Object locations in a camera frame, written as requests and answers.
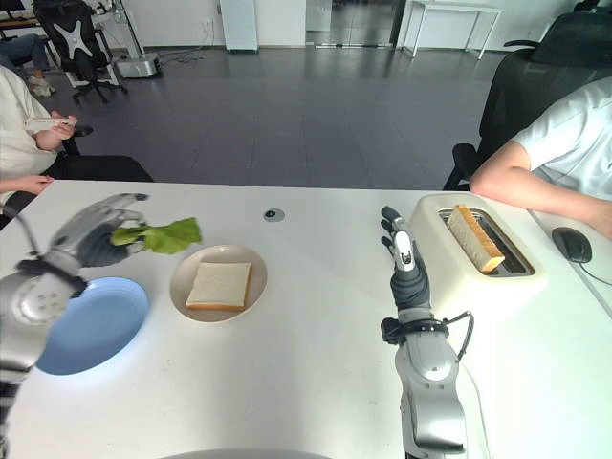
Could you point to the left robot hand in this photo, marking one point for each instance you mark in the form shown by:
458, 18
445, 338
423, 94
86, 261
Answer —
81, 225

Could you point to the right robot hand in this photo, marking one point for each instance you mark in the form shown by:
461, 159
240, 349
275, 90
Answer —
411, 287

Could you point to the green lettuce leaf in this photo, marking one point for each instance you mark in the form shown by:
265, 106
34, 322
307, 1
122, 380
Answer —
167, 236

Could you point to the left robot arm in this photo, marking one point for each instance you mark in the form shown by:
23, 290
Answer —
28, 306

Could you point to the cream toaster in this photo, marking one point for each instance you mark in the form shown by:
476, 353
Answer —
440, 268

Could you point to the bread slice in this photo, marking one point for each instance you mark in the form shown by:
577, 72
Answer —
220, 287
473, 236

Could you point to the blue plate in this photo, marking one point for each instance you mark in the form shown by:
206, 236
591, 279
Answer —
95, 330

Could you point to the person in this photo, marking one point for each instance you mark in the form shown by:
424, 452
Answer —
574, 134
14, 134
24, 48

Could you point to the cream plate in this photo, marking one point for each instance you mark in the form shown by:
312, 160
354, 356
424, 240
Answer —
258, 272

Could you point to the black computer mouse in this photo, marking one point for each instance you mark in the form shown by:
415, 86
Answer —
571, 244

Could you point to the black and white office chair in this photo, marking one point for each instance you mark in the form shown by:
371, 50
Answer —
74, 33

